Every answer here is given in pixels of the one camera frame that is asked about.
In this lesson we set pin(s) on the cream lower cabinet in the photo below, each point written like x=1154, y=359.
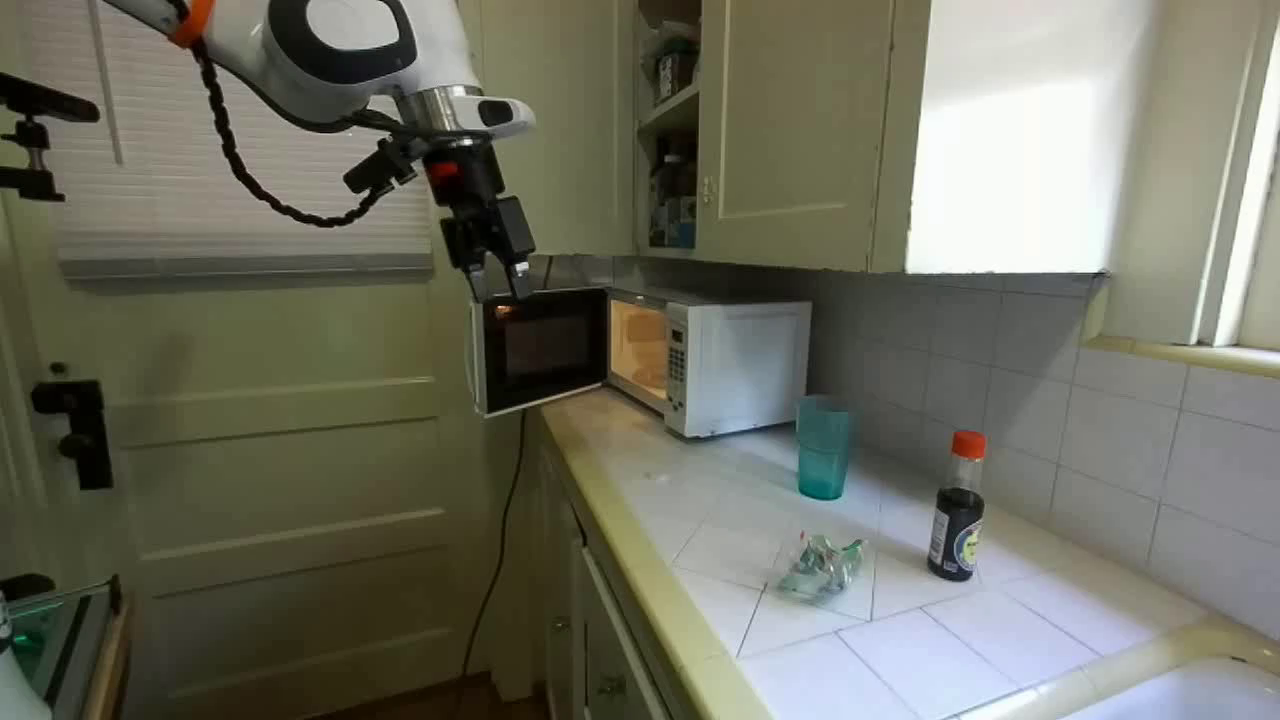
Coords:
x=600, y=657

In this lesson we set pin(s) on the white window blind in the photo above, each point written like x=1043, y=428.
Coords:
x=147, y=195

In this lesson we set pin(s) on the white microwave oven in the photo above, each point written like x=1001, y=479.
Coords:
x=709, y=367

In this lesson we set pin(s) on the soy sauce bottle red cap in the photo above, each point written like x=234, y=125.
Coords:
x=957, y=508

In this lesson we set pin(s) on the crumpled green plastic wrapper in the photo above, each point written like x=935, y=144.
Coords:
x=820, y=571

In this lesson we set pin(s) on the black microwave door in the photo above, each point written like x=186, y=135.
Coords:
x=536, y=348

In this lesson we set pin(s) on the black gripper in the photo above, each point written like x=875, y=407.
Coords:
x=476, y=217

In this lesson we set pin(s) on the cream panelled door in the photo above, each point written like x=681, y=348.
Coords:
x=297, y=488

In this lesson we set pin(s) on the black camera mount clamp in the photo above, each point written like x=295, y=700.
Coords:
x=35, y=101

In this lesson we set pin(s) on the black door latch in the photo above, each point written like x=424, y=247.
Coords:
x=85, y=438

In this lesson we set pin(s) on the items on cabinet shelf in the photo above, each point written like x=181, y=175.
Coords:
x=669, y=61

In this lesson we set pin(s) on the white sink basin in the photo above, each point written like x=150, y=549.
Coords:
x=1203, y=689

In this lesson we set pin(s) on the cream upper wall cabinet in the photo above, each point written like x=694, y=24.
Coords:
x=911, y=136

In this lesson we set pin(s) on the teal plastic cup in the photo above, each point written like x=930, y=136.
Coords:
x=827, y=444

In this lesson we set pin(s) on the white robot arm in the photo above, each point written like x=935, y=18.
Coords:
x=392, y=66

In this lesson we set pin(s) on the window frame right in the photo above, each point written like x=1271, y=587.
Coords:
x=1198, y=189

